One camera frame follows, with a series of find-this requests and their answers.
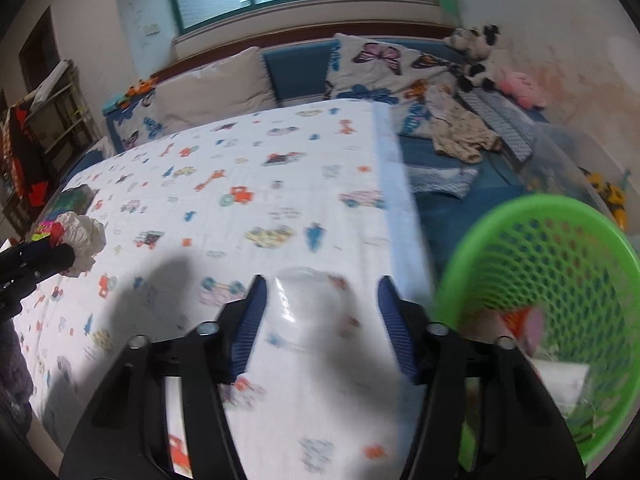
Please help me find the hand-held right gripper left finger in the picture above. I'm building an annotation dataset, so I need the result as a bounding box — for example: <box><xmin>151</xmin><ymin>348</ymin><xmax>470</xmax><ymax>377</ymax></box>
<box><xmin>59</xmin><ymin>274</ymin><xmax>269</xmax><ymax>480</ymax></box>

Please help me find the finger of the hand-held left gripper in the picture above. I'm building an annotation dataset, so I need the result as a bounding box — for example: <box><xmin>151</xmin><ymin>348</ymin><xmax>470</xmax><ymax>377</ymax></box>
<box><xmin>0</xmin><ymin>274</ymin><xmax>40</xmax><ymax>320</ymax></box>
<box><xmin>0</xmin><ymin>242</ymin><xmax>76</xmax><ymax>286</ymax></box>

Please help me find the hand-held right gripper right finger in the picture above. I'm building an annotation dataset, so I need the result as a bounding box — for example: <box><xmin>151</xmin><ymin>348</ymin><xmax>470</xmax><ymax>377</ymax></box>
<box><xmin>377</xmin><ymin>275</ymin><xmax>586</xmax><ymax>480</ymax></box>

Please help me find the clear plastic cup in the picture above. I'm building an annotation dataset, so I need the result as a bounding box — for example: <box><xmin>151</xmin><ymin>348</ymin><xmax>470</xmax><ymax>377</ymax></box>
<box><xmin>267</xmin><ymin>266</ymin><xmax>362</xmax><ymax>354</ymax></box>

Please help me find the green plastic basket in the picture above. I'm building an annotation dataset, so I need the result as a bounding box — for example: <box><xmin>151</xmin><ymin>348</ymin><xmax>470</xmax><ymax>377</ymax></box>
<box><xmin>434</xmin><ymin>194</ymin><xmax>640</xmax><ymax>479</ymax></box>

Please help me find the red snack packet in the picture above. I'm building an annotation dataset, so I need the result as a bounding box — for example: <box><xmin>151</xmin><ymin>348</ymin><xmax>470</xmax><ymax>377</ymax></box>
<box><xmin>501</xmin><ymin>307</ymin><xmax>547</xmax><ymax>357</ymax></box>

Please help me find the white paper sheet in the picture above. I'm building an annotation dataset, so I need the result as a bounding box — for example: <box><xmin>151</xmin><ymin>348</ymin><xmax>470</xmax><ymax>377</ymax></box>
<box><xmin>534</xmin><ymin>360</ymin><xmax>592</xmax><ymax>413</ymax></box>

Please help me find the dark green packet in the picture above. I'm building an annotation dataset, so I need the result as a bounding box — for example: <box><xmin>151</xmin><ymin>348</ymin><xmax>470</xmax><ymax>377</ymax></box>
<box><xmin>47</xmin><ymin>185</ymin><xmax>94</xmax><ymax>222</ymax></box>

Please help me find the blue mattress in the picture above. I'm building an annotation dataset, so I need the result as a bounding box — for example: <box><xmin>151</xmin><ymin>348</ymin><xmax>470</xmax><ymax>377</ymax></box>
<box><xmin>260</xmin><ymin>40</ymin><xmax>551</xmax><ymax>281</ymax></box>

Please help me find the metal shelf rack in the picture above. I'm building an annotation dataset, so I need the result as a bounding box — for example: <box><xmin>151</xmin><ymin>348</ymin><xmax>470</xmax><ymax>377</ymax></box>
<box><xmin>0</xmin><ymin>59</ymin><xmax>97</xmax><ymax>213</ymax></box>

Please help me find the printed blanket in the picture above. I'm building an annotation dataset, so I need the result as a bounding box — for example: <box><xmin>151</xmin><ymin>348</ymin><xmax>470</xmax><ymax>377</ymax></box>
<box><xmin>12</xmin><ymin>100</ymin><xmax>437</xmax><ymax>480</ymax></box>

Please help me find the blue patterned small cloth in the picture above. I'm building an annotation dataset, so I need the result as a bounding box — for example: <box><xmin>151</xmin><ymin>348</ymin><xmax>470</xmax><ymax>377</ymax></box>
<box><xmin>407</xmin><ymin>167</ymin><xmax>479</xmax><ymax>198</ymax></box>

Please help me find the small butterfly print pillow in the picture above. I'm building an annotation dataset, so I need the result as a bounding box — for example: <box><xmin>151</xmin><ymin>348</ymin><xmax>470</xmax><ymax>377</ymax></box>
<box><xmin>107</xmin><ymin>94</ymin><xmax>167</xmax><ymax>152</ymax></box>

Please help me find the colourful toys row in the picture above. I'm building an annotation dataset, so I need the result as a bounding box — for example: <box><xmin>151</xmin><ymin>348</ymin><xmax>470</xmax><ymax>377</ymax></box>
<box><xmin>102</xmin><ymin>77</ymin><xmax>159</xmax><ymax>114</ymax></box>

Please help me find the beige baby garment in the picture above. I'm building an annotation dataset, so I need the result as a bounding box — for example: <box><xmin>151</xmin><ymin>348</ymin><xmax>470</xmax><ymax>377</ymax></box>
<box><xmin>425</xmin><ymin>85</ymin><xmax>502</xmax><ymax>164</ymax></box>

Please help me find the clear plastic storage box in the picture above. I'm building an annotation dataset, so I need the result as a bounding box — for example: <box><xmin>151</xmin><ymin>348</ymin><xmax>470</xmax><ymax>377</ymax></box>
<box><xmin>520</xmin><ymin>124</ymin><xmax>629</xmax><ymax>231</ymax></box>

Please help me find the blue patterned folded cloth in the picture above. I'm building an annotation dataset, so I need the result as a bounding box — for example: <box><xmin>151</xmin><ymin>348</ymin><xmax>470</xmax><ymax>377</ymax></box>
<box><xmin>462</xmin><ymin>87</ymin><xmax>547</xmax><ymax>162</ymax></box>

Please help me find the beige pillow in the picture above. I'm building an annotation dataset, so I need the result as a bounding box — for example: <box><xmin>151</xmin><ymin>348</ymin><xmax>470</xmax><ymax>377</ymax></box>
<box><xmin>154</xmin><ymin>47</ymin><xmax>279</xmax><ymax>132</ymax></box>

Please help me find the yellow toy robot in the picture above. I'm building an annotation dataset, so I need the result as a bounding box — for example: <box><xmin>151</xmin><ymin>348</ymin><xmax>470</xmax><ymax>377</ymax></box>
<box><xmin>585</xmin><ymin>172</ymin><xmax>629</xmax><ymax>229</ymax></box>

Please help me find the pink plush toy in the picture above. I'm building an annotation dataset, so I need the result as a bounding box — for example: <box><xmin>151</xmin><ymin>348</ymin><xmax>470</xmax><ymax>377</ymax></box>
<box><xmin>500</xmin><ymin>71</ymin><xmax>549</xmax><ymax>110</ymax></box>

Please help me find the black and white plush cow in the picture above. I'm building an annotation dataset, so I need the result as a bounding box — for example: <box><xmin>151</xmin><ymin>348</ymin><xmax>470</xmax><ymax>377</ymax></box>
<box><xmin>452</xmin><ymin>24</ymin><xmax>504</xmax><ymax>93</ymax></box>

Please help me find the grey plush toy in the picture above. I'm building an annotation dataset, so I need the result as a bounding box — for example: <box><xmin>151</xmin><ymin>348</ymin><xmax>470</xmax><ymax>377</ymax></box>
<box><xmin>442</xmin><ymin>27</ymin><xmax>474</xmax><ymax>52</ymax></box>

